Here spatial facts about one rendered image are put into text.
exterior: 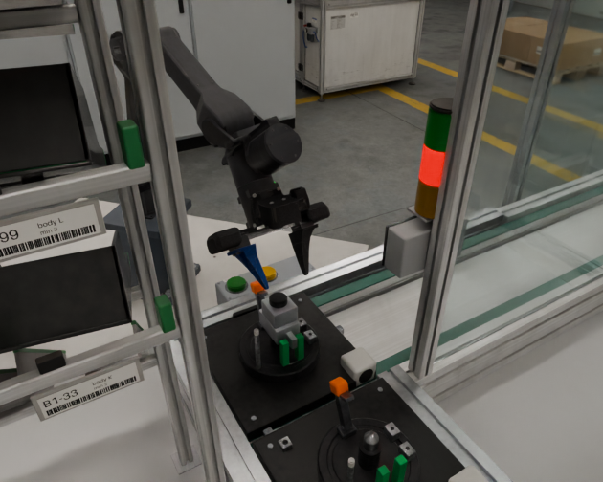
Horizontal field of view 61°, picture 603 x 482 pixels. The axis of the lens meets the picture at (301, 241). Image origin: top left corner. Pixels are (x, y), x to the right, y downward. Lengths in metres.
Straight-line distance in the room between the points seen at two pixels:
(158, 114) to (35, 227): 0.11
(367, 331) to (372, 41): 4.37
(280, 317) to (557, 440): 0.52
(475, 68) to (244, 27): 3.40
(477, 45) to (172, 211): 0.39
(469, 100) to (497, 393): 0.60
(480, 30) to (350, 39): 4.46
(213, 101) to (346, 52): 4.32
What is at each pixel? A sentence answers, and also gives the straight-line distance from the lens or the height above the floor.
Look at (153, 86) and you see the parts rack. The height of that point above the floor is 1.52.
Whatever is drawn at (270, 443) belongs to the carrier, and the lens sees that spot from 0.80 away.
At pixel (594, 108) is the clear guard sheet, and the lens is 0.89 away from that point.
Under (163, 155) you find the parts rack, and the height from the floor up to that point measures 1.47.
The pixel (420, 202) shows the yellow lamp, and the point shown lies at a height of 1.28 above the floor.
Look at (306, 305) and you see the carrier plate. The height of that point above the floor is 0.97.
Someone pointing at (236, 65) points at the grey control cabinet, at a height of 0.59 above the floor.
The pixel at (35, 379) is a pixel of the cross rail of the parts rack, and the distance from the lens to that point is 0.47.
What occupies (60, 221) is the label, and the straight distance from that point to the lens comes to 0.39.
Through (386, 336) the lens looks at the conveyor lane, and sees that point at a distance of 1.03.
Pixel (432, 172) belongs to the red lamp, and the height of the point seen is 1.33.
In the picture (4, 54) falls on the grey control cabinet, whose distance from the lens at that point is 3.69.
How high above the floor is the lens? 1.63
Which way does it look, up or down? 34 degrees down
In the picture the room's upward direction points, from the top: straight up
